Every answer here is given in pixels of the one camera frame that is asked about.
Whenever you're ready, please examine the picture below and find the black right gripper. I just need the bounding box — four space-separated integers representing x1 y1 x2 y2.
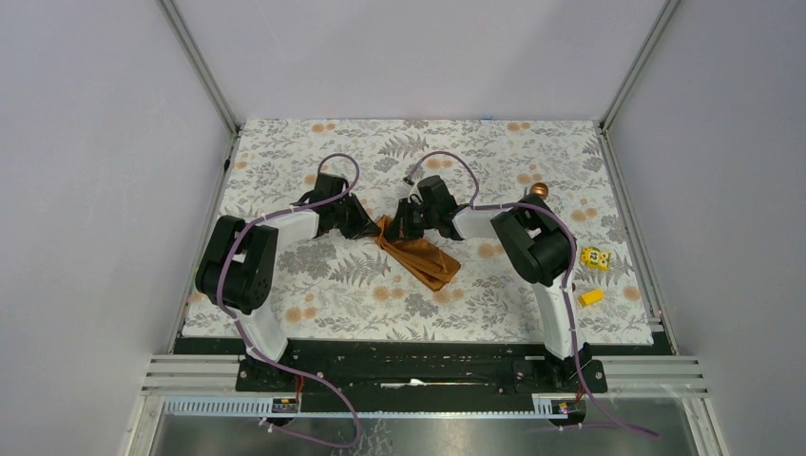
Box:
383 198 438 241

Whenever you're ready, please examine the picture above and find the orange cloth napkin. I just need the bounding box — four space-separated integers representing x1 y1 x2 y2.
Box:
374 216 461 292

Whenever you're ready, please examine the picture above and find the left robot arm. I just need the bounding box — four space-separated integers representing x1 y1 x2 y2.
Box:
195 173 380 390

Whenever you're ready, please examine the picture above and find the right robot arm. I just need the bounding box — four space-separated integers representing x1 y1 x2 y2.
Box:
384 176 583 391

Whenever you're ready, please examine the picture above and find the floral tablecloth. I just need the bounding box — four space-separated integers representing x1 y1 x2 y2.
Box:
220 119 652 345

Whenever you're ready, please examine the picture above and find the small yellow toy block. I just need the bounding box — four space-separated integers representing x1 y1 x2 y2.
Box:
580 246 613 272

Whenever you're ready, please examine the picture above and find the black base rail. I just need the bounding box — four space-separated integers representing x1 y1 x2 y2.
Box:
236 339 608 413

